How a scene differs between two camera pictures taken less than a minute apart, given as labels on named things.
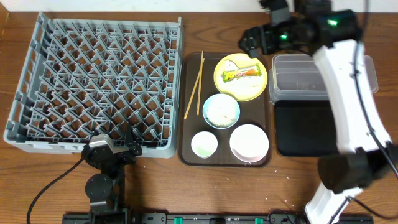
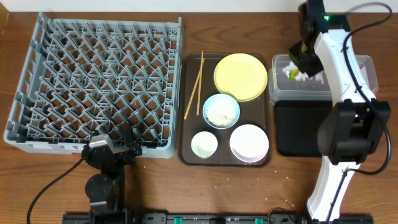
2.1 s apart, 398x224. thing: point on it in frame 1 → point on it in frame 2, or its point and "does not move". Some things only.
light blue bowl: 221,111 does not move
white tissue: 243,83 → 318,76
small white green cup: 204,144 does not move
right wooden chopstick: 200,83 does not move
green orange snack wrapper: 254,70 → 292,74
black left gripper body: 119,154 does not move
